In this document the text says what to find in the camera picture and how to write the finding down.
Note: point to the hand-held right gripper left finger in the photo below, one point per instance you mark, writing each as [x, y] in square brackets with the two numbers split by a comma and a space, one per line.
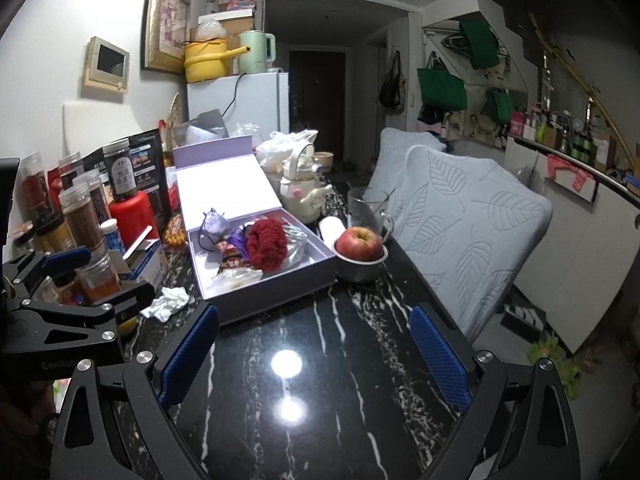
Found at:
[190, 355]

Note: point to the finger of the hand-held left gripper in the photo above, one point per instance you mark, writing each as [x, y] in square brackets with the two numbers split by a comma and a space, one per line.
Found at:
[127, 297]
[65, 261]

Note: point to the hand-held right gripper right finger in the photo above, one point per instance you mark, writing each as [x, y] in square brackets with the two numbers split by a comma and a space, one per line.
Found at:
[440, 355]

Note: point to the clear plastic packet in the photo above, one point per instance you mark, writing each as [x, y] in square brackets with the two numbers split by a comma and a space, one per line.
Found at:
[235, 280]

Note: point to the purple snack packet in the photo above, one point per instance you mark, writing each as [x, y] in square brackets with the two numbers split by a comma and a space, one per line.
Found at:
[240, 240]

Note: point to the red knitted yarn piece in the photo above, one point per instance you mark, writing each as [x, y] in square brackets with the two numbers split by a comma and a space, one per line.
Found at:
[267, 247]

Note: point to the lavender gift box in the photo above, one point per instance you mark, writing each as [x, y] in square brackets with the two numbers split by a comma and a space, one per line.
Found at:
[225, 185]

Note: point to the yellow lemon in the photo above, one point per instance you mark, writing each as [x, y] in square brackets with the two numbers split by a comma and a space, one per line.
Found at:
[127, 325]

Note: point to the crumpled white tissue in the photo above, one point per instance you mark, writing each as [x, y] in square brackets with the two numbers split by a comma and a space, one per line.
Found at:
[165, 305]

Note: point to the blue white carton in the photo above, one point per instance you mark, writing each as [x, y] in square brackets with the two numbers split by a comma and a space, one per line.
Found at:
[152, 267]

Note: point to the cluster of spice jars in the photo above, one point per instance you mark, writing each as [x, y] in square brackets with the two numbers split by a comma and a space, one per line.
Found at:
[80, 215]

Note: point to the red canister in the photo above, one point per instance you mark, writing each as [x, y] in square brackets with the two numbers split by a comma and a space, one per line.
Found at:
[132, 215]

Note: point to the yellow orange snack bag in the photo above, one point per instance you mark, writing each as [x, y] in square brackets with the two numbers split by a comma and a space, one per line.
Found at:
[175, 230]

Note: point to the black white striped item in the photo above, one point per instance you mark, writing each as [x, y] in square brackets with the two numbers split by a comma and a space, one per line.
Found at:
[522, 316]

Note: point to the red paper bag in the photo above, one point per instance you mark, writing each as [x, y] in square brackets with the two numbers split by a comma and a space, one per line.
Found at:
[174, 195]

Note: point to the green slippers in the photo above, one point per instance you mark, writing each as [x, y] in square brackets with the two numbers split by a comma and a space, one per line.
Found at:
[555, 355]

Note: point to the metal bowl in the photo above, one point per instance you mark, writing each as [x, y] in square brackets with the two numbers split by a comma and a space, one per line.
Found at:
[357, 271]

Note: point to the large leaf pattern chair cushion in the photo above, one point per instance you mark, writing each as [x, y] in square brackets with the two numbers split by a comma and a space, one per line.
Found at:
[470, 230]

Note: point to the black printed pouch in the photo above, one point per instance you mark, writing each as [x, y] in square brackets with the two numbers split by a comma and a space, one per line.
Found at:
[150, 160]

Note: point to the red apple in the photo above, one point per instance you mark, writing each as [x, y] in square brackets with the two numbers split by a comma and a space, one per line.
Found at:
[359, 244]

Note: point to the glass mug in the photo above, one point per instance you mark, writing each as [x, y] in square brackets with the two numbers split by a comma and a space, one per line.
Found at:
[362, 210]

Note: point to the white roll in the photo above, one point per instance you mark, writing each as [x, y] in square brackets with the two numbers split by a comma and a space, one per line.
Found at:
[331, 229]

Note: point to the white cabinet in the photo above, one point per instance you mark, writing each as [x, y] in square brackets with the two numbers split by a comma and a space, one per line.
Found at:
[575, 250]

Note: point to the printed paper sheet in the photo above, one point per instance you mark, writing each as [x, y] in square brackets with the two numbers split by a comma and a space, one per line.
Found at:
[200, 136]

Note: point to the gold leaf ornament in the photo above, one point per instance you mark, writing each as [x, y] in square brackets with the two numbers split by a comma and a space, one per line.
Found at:
[175, 112]

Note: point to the grey plastic pouch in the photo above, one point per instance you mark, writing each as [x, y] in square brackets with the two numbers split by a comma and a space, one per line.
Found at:
[207, 121]

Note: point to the white ceramic teapot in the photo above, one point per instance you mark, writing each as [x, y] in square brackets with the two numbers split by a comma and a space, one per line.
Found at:
[300, 195]

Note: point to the crinkled clear bag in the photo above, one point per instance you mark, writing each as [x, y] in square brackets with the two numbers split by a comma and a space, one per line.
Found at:
[247, 130]

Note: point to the small leaf pattern chair cushion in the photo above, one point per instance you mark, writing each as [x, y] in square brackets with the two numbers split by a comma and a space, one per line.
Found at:
[395, 150]

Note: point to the clear plastic food bag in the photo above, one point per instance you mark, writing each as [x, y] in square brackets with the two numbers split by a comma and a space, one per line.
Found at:
[280, 150]

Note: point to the pink cloth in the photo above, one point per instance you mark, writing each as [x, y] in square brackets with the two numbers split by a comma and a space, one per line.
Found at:
[570, 172]

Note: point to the beige floor bowl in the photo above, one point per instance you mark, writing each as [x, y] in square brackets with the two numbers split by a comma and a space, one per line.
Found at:
[325, 160]

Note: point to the white refrigerator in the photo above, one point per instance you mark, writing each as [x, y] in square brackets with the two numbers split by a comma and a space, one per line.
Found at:
[255, 102]

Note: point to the yellow pot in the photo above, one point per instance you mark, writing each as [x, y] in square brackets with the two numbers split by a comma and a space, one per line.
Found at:
[205, 62]

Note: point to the row of bottles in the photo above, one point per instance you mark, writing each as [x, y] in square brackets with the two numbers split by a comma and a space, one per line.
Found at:
[580, 147]

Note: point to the small green tote bag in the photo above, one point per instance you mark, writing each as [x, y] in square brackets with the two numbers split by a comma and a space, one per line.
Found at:
[500, 107]

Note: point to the gold framed picture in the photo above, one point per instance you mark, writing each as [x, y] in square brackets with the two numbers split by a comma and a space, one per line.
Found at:
[167, 22]

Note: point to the brown cardboard box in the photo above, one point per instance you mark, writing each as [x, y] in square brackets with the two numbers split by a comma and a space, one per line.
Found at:
[606, 152]

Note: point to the wide green tote bag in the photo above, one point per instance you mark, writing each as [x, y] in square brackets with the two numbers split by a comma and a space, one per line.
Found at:
[440, 90]

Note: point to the black hanging bag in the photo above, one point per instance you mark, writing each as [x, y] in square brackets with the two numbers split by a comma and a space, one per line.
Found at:
[391, 92]

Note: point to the green electric kettle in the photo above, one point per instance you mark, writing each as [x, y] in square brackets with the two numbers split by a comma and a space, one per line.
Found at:
[252, 55]

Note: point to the white plastic bag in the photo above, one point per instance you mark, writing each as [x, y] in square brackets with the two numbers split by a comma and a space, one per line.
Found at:
[210, 27]

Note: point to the dark door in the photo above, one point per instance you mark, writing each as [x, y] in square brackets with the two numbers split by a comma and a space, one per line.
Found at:
[317, 95]

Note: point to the stacked cardboard boxes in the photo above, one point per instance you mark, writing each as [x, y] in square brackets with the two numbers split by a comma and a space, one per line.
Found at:
[237, 22]

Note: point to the bamboo stair railing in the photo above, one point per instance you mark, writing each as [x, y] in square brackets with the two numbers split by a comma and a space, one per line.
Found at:
[575, 77]

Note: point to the tall green tote bag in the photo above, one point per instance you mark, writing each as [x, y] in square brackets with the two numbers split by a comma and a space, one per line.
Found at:
[477, 42]

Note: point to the wall intercom panel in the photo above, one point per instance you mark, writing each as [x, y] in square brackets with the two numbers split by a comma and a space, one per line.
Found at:
[107, 65]

